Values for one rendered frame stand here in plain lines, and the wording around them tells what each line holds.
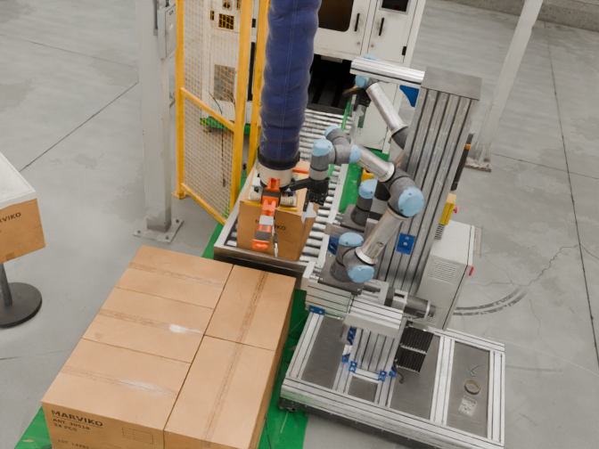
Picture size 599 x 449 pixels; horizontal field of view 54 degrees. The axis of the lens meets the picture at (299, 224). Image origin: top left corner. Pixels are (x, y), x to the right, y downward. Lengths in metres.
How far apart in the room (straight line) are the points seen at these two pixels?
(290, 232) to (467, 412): 1.46
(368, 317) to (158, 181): 2.16
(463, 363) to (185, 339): 1.73
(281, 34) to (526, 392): 2.75
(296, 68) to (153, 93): 1.51
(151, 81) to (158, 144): 0.47
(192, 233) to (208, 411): 2.08
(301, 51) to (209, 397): 1.71
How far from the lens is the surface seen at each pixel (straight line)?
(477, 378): 3.87
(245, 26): 3.79
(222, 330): 3.29
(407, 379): 3.69
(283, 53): 2.81
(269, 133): 3.01
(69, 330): 4.11
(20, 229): 3.62
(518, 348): 4.47
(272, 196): 3.01
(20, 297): 4.34
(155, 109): 4.17
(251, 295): 3.49
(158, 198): 4.56
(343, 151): 2.33
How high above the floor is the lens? 3.00
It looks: 37 degrees down
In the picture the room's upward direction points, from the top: 9 degrees clockwise
